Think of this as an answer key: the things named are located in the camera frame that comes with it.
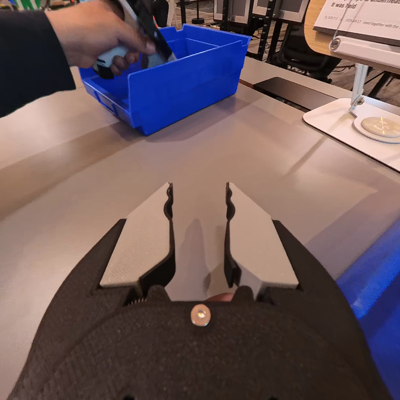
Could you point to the printed instruction sheet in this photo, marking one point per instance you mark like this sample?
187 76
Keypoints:
359 22

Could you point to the grey partition panel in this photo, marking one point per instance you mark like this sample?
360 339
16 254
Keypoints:
290 9
237 9

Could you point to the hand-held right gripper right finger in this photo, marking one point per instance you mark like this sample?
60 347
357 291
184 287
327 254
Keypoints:
259 250

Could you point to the blue plastic bin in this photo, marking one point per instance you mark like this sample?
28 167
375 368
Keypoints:
187 87
375 281

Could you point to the round pale disc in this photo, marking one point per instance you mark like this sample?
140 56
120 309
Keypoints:
379 126

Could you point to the black office chair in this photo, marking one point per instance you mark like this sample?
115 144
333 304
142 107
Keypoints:
309 56

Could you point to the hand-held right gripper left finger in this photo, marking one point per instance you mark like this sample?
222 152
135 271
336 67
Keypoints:
140 250

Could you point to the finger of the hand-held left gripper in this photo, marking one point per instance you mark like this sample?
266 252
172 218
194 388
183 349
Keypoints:
156 61
167 47

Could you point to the white document stand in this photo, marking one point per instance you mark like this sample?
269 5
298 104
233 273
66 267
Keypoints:
337 125

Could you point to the person's left hand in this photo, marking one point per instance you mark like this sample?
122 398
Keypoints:
93 31

